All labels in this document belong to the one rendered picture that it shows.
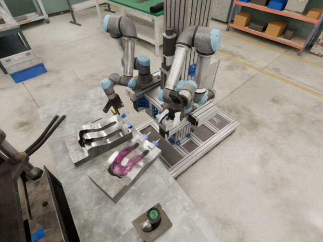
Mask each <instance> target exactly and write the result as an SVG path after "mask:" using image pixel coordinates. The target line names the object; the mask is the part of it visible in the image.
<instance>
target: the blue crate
mask: <svg viewBox="0 0 323 242"><path fill-rule="evenodd" d="M46 72H47V70H46V68H45V66H44V64H43V63H40V64H37V65H34V66H31V67H28V68H25V69H23V70H20V71H17V72H14V73H11V74H9V75H10V76H11V77H12V79H13V80H14V81H15V83H19V82H22V81H25V80H27V79H30V78H32V77H35V76H38V75H40V74H43V73H46Z"/></svg>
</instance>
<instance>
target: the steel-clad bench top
mask: <svg viewBox="0 0 323 242"><path fill-rule="evenodd" d="M108 101H109V100H108V98H107V96H106V94H105V93H104V91H103V89H102V87H101V86H100V87H97V88H94V89H91V90H89V91H86V92H83V93H81V94H78V95H75V96H73V97H70V98H67V99H64V100H61V101H58V102H56V103H53V104H50V105H47V106H45V107H42V108H39V109H37V110H38V113H39V116H40V119H41V122H42V125H43V128H44V130H45V129H46V127H47V126H48V125H49V123H50V122H51V121H52V119H53V118H54V116H55V115H59V116H58V118H57V120H56V121H55V123H54V124H53V125H52V127H53V126H54V125H55V124H56V123H57V121H58V120H59V119H60V118H61V117H62V115H66V117H65V118H64V120H63V121H62V122H61V123H60V125H59V126H58V127H57V128H56V130H55V131H54V132H53V133H52V134H51V136H50V137H49V138H48V139H47V140H48V143H49V146H50V150H51V153H52V156H53V159H54V162H55V165H56V168H57V171H58V174H59V177H60V180H61V183H62V187H63V190H64V193H65V196H66V199H67V202H68V205H69V208H70V211H71V214H72V217H73V220H74V223H75V227H76V230H77V233H78V236H79V239H80V242H141V240H140V238H139V236H138V234H137V232H136V230H135V228H134V226H133V224H132V221H133V220H135V219H136V218H137V217H139V216H140V215H142V214H143V213H144V212H146V211H147V210H149V209H150V208H151V207H153V206H154V205H156V204H157V203H158V202H159V203H160V205H161V206H162V208H163V209H164V211H165V213H166V214H167V216H168V217H169V219H170V220H171V222H172V223H173V226H172V227H171V228H170V229H168V230H167V231H166V232H165V233H164V234H162V235H161V236H160V237H159V238H157V239H156V240H155V241H154V242H223V241H222V240H221V239H220V237H219V236H218V235H217V233H216V232H215V231H214V230H213V228H212V227H211V226H210V224H209V223H208V222H207V220H206V219H205V218H204V216H203V215H202V214H201V213H200V212H199V210H198V209H197V208H196V206H195V205H194V204H193V203H192V201H191V200H190V199H189V197H188V196H187V195H186V193H185V192H184V191H183V189H182V188H181V187H180V186H179V184H178V183H177V182H176V180H175V179H174V178H173V177H172V175H171V174H170V173H169V171H168V170H167V169H166V167H165V166H164V165H163V164H162V163H161V161H160V160H159V159H158V158H157V159H156V160H155V161H154V163H153V164H152V165H151V166H150V167H149V168H148V169H147V170H146V171H145V172H144V174H143V175H142V176H141V177H140V178H139V179H138V180H137V181H136V182H135V183H134V185H133V186H132V187H131V188H130V189H129V190H128V191H127V192H126V193H125V194H124V196H123V197H122V198H121V199H120V200H119V201H118V202H117V203H116V204H115V203H114V202H113V201H112V200H111V199H110V198H109V197H108V196H107V195H106V194H105V193H104V192H103V191H102V190H100V189H99V188H98V187H97V186H96V185H95V184H94V183H93V182H92V181H91V179H90V178H89V177H88V175H87V174H89V173H90V172H91V171H92V170H93V169H94V168H95V167H96V166H97V165H98V164H99V163H102V164H104V163H105V162H106V161H107V160H108V159H109V158H110V157H111V156H112V154H113V153H114V152H115V151H116V150H117V149H118V148H119V147H121V146H123V145H125V144H127V143H129V141H130V140H128V141H126V142H124V143H122V144H120V145H119V146H117V147H115V148H113V149H111V150H109V151H107V152H105V153H103V154H101V155H99V156H97V157H95V158H93V159H91V160H90V161H88V162H86V163H84V164H82V165H80V166H78V167H76V166H75V164H74V163H73V161H72V158H71V156H70V153H69V151H68V148H67V146H66V143H65V140H67V139H69V138H71V137H73V136H76V135H78V131H77V128H78V127H80V126H83V125H88V124H90V123H92V122H94V121H96V120H98V119H100V118H102V119H100V120H98V121H96V122H94V123H92V124H97V123H100V122H102V121H104V120H106V119H108V118H110V117H112V116H114V114H113V113H112V112H111V109H113V107H112V106H111V108H110V109H109V111H108V112H107V113H104V112H103V109H104V107H105V105H106V104H107V102H108ZM132 126H133V125H132ZM52 127H51V128H52ZM51 128H50V130H51ZM50 130H49V131H50ZM130 130H131V131H132V135H133V138H135V137H136V136H137V135H139V136H141V135H140V134H139V133H138V131H137V130H136V129H135V128H134V126H133V127H132V128H131V129H130ZM49 131H48V132H49ZM48 132H47V133H48ZM133 138H132V139H133ZM132 139H131V140H132Z"/></svg>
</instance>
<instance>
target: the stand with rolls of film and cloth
mask: <svg viewBox="0 0 323 242"><path fill-rule="evenodd" d="M67 3H68V6H69V9H70V12H71V15H72V18H73V21H70V23H72V24H75V25H78V26H81V24H79V23H77V22H76V20H75V17H74V14H73V11H74V12H77V11H80V10H83V9H87V8H90V7H93V6H95V5H96V4H95V0H88V1H84V2H81V3H78V4H74V5H72V6H71V4H70V2H69V0H67ZM98 3H99V4H102V3H105V2H103V1H100V0H98ZM72 10H73V11H72ZM104 10H105V11H108V12H112V13H115V12H114V11H111V9H110V4H109V3H108V10H107V9H104Z"/></svg>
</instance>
